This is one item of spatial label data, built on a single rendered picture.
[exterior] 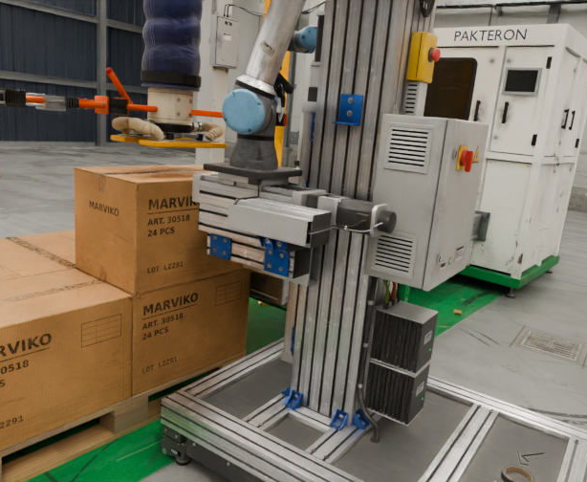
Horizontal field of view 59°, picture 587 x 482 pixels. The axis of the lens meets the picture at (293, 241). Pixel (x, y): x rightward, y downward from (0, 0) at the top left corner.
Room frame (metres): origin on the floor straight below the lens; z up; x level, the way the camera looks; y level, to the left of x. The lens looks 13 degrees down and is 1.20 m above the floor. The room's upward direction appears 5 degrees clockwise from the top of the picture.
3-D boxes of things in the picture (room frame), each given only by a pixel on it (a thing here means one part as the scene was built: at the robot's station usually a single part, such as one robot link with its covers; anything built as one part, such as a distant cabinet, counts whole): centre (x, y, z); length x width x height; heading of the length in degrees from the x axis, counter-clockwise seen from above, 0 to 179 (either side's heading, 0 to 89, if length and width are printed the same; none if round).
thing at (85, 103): (1.84, 0.55, 1.18); 0.93 x 0.30 x 0.04; 141
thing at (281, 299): (2.36, 0.29, 0.47); 0.70 x 0.03 x 0.15; 52
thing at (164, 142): (2.01, 0.44, 1.08); 0.34 x 0.10 x 0.05; 141
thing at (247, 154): (1.64, 0.14, 1.09); 0.15 x 0.15 x 0.10
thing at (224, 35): (3.52, 0.55, 1.62); 0.20 x 0.05 x 0.30; 142
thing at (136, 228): (2.09, 0.51, 0.74); 0.60 x 0.40 x 0.40; 142
